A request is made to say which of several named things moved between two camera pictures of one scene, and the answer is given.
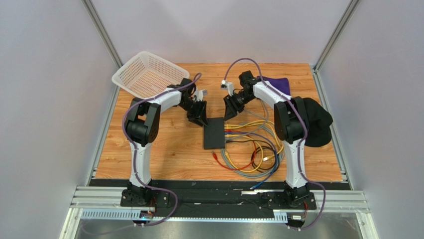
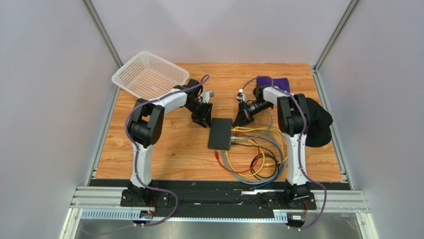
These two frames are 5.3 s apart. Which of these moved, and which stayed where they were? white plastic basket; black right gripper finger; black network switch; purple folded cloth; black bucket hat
Moved: black network switch; black right gripper finger
Stayed: white plastic basket; black bucket hat; purple folded cloth
